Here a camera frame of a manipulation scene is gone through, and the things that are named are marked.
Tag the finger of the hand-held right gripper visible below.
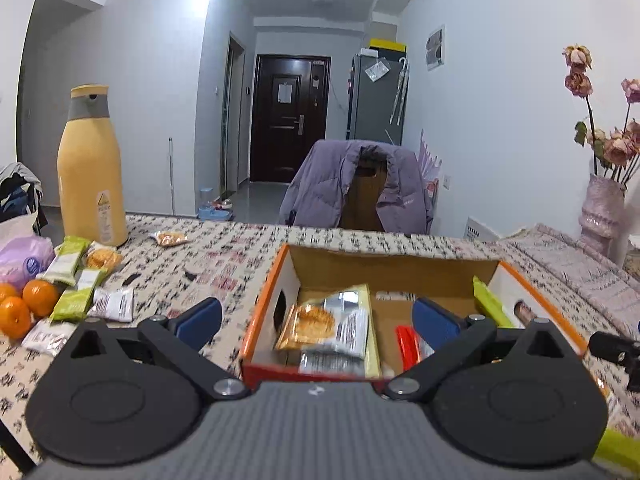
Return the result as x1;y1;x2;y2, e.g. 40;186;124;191
588;331;640;393

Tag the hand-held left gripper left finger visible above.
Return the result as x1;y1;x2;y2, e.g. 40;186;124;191
52;297;251;403

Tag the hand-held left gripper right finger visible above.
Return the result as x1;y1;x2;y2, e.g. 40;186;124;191
384;297;583;403

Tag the red cartoon snack bag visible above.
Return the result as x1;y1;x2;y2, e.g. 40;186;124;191
395;325;436;368

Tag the plain green snack packet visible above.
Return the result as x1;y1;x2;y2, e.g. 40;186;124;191
472;276;513;328
595;427;640;478

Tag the red cardboard box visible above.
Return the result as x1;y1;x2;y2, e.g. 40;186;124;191
240;244;618;411

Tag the large silver green-edged packet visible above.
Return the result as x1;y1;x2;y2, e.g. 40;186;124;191
297;284;383;378

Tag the gold cookie snack packet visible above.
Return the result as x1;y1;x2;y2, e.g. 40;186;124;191
275;302;371;358

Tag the pink patterned cloth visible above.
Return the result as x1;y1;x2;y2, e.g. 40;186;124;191
492;225;640;346

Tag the small white snack packet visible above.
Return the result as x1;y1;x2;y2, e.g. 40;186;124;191
22;317;76;356
90;287;135;322

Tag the clear cookie packet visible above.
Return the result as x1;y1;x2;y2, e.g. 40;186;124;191
152;230;193;247
82;242;123;273

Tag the blue pet feeder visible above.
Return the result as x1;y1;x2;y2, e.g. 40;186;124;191
198;187;234;222

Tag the green white snack packet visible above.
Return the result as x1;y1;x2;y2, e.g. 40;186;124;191
37;236;92;283
50;269;108;322

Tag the pink textured vase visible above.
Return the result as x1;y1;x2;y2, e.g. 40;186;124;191
579;174;627;256

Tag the wooden chair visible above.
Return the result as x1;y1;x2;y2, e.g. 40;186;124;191
339;146;390;233

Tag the purple padded jacket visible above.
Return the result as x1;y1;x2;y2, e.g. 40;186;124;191
278;139;435;235

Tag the yellow bottle with grey collar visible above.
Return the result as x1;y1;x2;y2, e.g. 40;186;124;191
56;85;128;247

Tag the purple tissue pack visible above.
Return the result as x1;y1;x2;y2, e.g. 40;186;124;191
0;235;56;291

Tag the dried pink rose bouquet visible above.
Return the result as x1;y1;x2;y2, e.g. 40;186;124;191
564;44;640;181

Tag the dark entrance door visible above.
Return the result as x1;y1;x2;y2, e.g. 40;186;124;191
250;54;331;183

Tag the grey interior door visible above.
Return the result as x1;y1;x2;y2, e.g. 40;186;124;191
220;32;247;196

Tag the grey refrigerator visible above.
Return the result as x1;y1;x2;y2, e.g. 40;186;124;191
347;52;408;146

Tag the dark clothes pile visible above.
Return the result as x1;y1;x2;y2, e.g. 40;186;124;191
0;162;48;236

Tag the white folded umbrella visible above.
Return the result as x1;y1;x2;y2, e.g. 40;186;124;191
390;57;410;126

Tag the yellow box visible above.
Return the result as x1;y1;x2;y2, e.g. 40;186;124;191
369;37;407;56

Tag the pink wall decoration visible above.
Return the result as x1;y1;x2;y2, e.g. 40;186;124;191
417;129;443;196

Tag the framed wall picture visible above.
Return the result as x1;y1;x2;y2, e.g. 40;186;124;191
426;25;446;71

